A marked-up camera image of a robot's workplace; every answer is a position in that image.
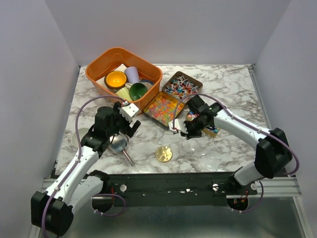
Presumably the white teacup red handle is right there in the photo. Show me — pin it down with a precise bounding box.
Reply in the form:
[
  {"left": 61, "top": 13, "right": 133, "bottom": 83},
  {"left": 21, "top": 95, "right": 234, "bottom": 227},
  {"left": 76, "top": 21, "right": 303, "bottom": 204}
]
[{"left": 71, "top": 128, "right": 89, "bottom": 148}]

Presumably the lavender cup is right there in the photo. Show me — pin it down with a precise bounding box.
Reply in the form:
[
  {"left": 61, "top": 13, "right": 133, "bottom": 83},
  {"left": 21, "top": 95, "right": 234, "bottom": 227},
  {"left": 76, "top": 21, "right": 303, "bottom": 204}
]
[{"left": 124, "top": 66, "right": 140, "bottom": 84}]

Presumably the tin of lollipops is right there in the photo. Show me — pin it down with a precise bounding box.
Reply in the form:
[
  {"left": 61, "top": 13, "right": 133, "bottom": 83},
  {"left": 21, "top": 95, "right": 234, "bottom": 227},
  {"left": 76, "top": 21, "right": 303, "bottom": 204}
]
[{"left": 162, "top": 71, "right": 203, "bottom": 101}]

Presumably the pale yellow cup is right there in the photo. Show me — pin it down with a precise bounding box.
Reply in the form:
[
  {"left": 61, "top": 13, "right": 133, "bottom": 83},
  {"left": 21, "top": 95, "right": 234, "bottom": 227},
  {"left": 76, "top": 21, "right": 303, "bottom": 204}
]
[{"left": 116, "top": 87, "right": 133, "bottom": 102}]

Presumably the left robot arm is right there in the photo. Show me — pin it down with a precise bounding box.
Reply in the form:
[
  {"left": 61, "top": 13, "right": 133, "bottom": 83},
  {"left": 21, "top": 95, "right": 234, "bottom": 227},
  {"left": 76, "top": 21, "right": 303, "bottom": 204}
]
[{"left": 31, "top": 102, "right": 141, "bottom": 237}]

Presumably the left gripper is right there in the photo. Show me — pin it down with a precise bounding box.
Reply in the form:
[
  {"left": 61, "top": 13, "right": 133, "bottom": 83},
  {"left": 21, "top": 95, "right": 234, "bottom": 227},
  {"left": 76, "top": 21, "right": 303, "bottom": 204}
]
[{"left": 107, "top": 102, "right": 141, "bottom": 138}]

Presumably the green bowl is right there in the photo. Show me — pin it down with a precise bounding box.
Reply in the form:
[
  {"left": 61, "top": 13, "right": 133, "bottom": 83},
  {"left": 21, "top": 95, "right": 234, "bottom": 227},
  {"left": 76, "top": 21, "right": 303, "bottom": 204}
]
[{"left": 129, "top": 82, "right": 148, "bottom": 101}]

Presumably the floral patterned cup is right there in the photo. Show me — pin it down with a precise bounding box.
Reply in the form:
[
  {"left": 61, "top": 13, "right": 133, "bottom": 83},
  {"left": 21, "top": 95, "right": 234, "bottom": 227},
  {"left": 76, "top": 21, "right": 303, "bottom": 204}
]
[{"left": 140, "top": 79, "right": 154, "bottom": 91}]

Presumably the gold jar lid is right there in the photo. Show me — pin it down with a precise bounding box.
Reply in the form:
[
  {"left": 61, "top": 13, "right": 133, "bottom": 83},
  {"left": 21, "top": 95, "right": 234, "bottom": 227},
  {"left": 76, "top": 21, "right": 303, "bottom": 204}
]
[{"left": 156, "top": 146, "right": 173, "bottom": 163}]

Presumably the orange-lined dark bowl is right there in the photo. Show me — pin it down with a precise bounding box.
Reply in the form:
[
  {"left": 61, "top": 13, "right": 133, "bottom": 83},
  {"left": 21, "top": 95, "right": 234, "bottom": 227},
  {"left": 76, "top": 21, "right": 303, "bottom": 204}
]
[{"left": 104, "top": 71, "right": 127, "bottom": 90}]

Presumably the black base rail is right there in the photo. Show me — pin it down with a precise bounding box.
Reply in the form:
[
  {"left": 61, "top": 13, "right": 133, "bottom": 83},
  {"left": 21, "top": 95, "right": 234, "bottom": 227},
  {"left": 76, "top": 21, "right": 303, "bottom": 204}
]
[{"left": 89, "top": 170, "right": 257, "bottom": 207}]

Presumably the clear glass jar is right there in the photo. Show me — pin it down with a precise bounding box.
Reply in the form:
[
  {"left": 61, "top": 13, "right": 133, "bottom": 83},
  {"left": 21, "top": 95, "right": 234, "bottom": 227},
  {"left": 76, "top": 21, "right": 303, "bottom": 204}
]
[{"left": 178, "top": 139, "right": 206, "bottom": 162}]

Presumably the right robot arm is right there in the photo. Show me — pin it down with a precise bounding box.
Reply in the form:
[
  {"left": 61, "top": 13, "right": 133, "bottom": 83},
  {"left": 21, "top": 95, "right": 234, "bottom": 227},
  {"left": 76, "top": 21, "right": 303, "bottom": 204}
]
[{"left": 169, "top": 94, "right": 295, "bottom": 194}]

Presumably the gold tin of pastel candies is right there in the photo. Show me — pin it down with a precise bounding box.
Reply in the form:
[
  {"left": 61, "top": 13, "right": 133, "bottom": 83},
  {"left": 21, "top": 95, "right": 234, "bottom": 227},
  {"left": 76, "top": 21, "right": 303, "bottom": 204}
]
[{"left": 185, "top": 111, "right": 220, "bottom": 138}]

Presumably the gold tin of translucent candies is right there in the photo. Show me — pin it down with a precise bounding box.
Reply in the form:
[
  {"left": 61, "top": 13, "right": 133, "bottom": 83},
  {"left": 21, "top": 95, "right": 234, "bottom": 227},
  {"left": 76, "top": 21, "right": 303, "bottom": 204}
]
[{"left": 143, "top": 91, "right": 185, "bottom": 131}]

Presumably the steel scoop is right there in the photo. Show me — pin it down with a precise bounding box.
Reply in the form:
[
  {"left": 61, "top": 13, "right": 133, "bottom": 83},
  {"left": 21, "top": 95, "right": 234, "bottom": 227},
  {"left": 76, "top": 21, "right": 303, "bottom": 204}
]
[{"left": 108, "top": 132, "right": 135, "bottom": 166}]

